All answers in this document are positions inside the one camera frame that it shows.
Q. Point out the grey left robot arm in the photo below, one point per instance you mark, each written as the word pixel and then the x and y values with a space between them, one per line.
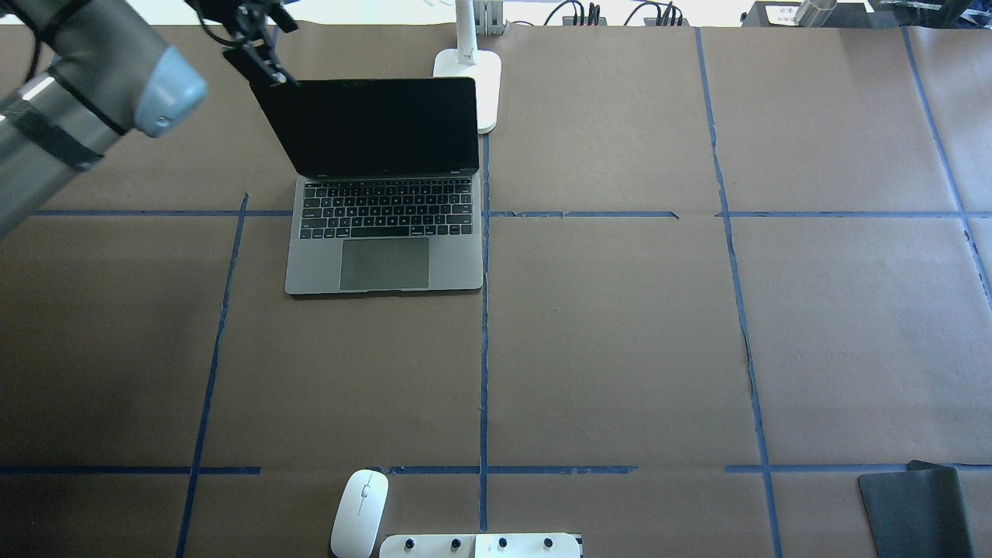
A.
pixel 112 73

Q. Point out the white computer mouse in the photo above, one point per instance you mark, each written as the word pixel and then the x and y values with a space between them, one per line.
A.
pixel 356 525

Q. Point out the grey laptop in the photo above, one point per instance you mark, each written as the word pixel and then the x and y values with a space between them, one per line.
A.
pixel 388 191

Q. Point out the dark equipment box with label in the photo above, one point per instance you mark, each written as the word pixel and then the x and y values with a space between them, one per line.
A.
pixel 868 14

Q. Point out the white desk lamp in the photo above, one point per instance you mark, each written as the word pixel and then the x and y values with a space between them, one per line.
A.
pixel 466 60

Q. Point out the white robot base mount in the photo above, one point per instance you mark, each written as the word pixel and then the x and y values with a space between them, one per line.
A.
pixel 526 544

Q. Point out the black mouse pad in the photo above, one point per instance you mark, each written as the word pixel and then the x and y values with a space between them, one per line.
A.
pixel 919 512

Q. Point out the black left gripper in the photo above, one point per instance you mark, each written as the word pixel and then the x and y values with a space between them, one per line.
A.
pixel 249 18

